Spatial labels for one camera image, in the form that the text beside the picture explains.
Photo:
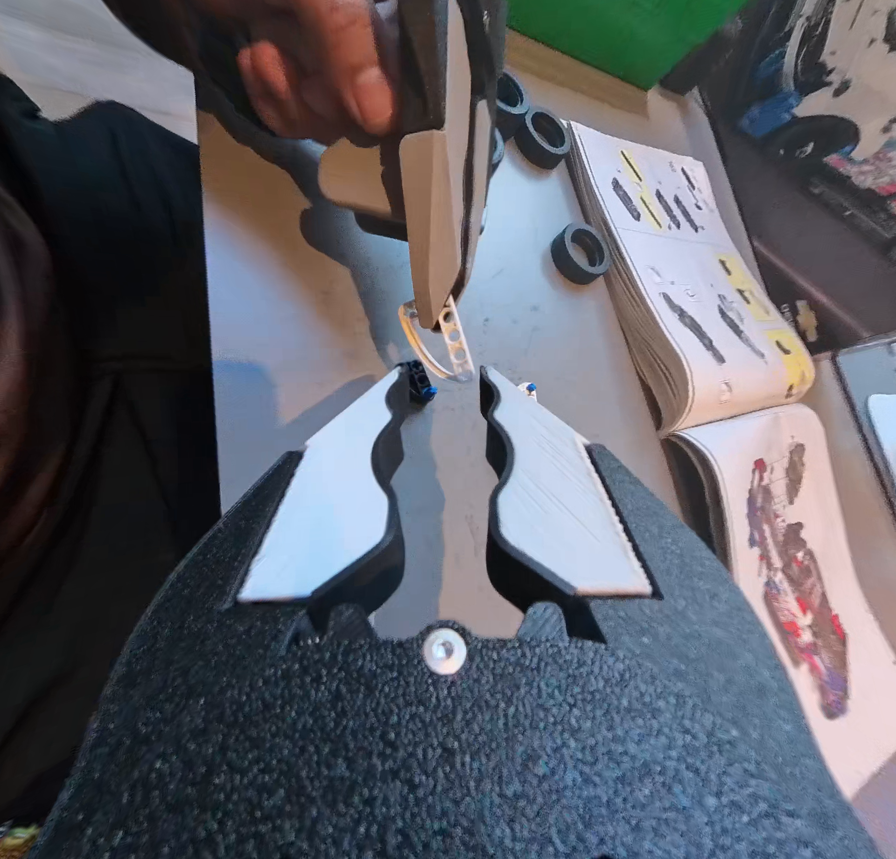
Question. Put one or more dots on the grey desk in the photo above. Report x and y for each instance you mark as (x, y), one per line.
(546, 327)

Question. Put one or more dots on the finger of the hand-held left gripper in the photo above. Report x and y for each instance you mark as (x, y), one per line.
(430, 229)
(472, 145)

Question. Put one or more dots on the plain white curved brick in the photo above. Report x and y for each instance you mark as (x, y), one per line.
(413, 346)

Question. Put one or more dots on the toy car set box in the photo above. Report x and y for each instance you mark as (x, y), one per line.
(805, 257)

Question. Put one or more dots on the green plastic bin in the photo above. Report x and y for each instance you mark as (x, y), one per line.
(616, 19)

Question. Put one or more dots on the person's clothed body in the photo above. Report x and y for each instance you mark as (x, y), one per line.
(105, 383)

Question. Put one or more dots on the person's left forearm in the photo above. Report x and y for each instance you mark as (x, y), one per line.
(140, 4)

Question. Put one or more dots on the black toy tyre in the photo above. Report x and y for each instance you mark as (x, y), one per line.
(553, 155)
(497, 152)
(514, 103)
(567, 264)

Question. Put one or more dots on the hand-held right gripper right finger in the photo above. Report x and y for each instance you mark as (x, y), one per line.
(560, 523)

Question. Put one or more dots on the open instruction booklet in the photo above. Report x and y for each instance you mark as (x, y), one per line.
(700, 278)

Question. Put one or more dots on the instruction sheet on stand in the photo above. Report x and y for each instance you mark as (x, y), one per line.
(861, 383)

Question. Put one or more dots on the small black curved brick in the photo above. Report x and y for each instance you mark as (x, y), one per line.
(418, 383)

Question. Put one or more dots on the person's left hand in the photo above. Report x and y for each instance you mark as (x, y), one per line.
(315, 33)

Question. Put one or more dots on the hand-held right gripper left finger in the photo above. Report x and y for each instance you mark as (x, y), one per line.
(322, 530)

